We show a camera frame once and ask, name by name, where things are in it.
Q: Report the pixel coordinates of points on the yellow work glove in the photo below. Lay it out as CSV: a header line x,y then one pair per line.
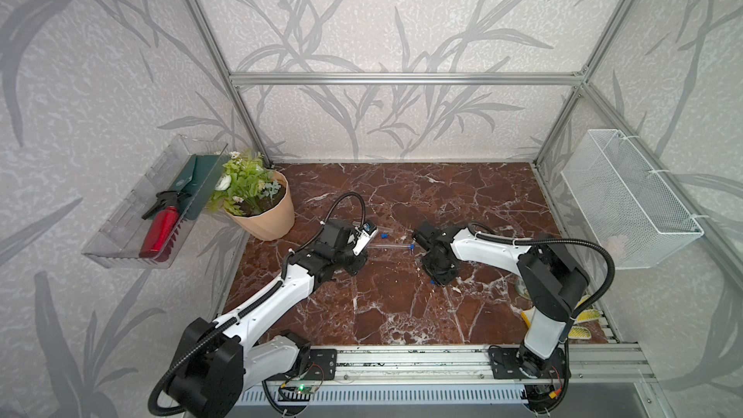
x,y
585,328

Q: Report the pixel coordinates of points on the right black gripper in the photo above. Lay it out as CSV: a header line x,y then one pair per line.
x,y
447,276

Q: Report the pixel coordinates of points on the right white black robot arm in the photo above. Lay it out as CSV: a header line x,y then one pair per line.
x,y
554,280

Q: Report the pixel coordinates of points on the white wire mesh basket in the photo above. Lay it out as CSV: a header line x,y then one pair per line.
x,y
628,205

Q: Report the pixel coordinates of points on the terracotta pot with green plant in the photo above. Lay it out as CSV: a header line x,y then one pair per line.
x,y
254,196

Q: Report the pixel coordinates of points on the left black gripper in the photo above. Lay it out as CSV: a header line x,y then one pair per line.
x,y
354,269

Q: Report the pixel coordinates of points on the clear test tube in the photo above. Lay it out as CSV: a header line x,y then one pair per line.
x,y
403,247

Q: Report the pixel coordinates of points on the red spray bottle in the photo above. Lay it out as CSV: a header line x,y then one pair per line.
x,y
164,215

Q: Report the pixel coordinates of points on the clear plastic wall bin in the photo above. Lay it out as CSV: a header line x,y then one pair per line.
x,y
117,242

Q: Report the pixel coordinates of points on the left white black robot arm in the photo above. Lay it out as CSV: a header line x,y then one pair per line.
x,y
216,361

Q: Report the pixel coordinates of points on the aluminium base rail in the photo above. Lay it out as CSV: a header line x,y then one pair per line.
x,y
464,364

